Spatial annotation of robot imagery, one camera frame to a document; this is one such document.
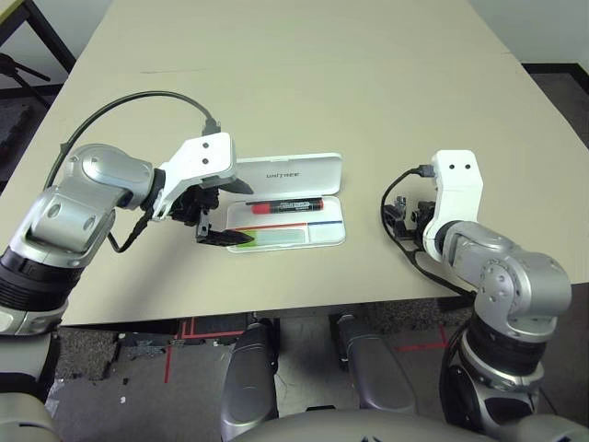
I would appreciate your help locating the silver robot right leg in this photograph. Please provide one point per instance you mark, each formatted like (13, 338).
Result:
(375, 368)

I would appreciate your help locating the black table frame bar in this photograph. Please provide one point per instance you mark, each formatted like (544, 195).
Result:
(455, 304)

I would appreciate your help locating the grey robot torso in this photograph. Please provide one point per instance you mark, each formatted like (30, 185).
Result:
(345, 428)

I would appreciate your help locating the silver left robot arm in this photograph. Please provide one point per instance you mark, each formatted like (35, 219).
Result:
(83, 207)

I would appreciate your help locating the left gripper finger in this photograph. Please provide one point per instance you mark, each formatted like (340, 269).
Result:
(239, 185)
(230, 237)

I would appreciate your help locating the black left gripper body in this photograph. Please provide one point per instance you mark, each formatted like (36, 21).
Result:
(193, 207)

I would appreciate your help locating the red and black marker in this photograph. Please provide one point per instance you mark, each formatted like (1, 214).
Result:
(285, 205)

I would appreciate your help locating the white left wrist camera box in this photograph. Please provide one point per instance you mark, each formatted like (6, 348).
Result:
(207, 156)

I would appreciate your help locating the black tripod stand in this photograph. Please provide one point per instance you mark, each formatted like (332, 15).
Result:
(14, 69)

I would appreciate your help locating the silver robot leg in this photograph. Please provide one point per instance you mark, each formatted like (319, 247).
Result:
(250, 377)
(375, 368)

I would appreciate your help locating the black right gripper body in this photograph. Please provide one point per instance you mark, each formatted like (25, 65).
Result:
(425, 214)

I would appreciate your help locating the yellow table with black frame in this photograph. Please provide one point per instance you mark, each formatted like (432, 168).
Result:
(53, 32)

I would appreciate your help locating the white hinged pencil case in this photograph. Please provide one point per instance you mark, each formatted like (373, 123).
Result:
(299, 175)

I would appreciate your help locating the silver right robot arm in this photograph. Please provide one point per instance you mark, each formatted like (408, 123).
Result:
(506, 267)

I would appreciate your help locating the silver robot left leg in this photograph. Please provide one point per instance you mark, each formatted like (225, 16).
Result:
(250, 377)

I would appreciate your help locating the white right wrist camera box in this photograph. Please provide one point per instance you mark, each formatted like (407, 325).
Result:
(455, 184)

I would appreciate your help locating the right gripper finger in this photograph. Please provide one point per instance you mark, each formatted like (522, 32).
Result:
(397, 223)
(412, 222)

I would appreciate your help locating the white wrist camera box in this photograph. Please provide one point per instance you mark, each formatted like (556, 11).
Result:
(455, 184)
(207, 156)

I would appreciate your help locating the green highlighter with clear cap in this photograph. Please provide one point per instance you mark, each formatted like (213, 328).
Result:
(276, 237)

